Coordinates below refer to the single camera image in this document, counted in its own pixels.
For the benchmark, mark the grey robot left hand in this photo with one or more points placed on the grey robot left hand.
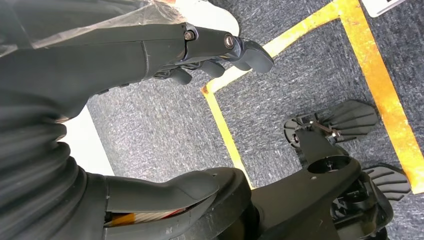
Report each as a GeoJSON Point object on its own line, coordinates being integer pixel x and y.
{"type": "Point", "coordinates": [82, 59]}

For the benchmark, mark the white panel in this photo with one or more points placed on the white panel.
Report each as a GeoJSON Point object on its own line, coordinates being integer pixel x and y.
{"type": "Point", "coordinates": [86, 149]}

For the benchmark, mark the white rounded object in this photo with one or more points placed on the white rounded object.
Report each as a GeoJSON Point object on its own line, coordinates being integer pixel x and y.
{"type": "Point", "coordinates": [212, 16]}

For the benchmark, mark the yellow floor tape strip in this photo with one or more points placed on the yellow floor tape strip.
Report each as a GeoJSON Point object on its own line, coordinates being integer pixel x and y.
{"type": "Point", "coordinates": [225, 132]}
{"type": "Point", "coordinates": [298, 31]}
{"type": "Point", "coordinates": [381, 96]}

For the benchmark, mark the black robot leg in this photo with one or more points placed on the black robot leg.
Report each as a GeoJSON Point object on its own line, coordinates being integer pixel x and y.
{"type": "Point", "coordinates": [298, 205]}

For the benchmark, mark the black ribbed robot foot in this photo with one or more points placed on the black ribbed robot foot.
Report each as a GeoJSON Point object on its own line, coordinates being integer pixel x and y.
{"type": "Point", "coordinates": [354, 116]}

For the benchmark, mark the white floor label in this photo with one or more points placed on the white floor label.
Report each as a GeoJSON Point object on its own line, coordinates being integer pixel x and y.
{"type": "Point", "coordinates": [377, 6]}

